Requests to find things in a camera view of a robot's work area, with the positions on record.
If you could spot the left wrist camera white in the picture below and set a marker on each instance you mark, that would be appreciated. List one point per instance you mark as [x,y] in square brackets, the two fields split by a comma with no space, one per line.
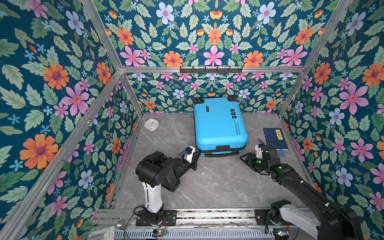
[189,154]

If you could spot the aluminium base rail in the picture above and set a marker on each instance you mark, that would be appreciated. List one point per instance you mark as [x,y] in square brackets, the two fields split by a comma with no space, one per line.
[200,217]

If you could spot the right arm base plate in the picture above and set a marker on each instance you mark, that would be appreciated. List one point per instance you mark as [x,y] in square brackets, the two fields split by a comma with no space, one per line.
[270,217]

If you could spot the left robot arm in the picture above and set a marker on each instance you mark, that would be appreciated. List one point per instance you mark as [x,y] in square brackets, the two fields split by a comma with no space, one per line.
[157,171]

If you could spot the black coat hook rail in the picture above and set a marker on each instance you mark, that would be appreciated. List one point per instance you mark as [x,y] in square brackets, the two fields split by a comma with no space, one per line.
[215,70]

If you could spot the dark blue book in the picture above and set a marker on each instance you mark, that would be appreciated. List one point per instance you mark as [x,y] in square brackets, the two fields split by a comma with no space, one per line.
[275,137]

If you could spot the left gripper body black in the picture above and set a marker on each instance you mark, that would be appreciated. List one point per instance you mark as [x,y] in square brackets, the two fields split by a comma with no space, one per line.
[185,167]

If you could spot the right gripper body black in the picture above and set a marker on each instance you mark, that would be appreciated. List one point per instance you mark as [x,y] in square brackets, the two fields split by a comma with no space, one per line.
[261,165]

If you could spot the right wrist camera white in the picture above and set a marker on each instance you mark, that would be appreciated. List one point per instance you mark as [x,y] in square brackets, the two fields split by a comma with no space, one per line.
[259,151]

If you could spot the blue suitcase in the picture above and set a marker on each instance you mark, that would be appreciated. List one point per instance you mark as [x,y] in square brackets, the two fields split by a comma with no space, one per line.
[220,130]

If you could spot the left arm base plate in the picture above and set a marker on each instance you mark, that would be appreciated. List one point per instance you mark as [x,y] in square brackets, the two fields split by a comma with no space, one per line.
[147,219]

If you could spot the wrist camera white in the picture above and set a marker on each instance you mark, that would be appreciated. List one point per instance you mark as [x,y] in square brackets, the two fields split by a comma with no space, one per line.
[189,154]
[259,151]

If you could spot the white round device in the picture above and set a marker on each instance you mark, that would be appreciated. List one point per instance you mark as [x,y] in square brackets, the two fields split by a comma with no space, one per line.
[152,124]

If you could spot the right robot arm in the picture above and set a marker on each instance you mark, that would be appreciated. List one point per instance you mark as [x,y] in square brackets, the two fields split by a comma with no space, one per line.
[325,220]

